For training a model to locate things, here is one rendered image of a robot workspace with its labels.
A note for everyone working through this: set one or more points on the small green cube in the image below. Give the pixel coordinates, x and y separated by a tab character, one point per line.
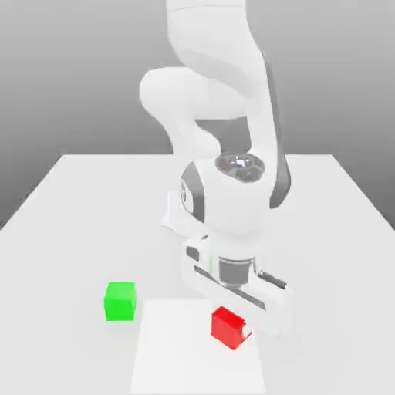
119	302

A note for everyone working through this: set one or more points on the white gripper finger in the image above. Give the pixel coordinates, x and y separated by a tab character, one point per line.
246	330

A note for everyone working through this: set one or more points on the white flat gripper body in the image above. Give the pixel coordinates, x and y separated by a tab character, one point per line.
271	311

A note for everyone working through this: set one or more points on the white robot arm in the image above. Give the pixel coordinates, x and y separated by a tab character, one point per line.
228	197

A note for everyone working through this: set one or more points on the small red cube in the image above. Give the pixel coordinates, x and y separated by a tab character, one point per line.
226	328

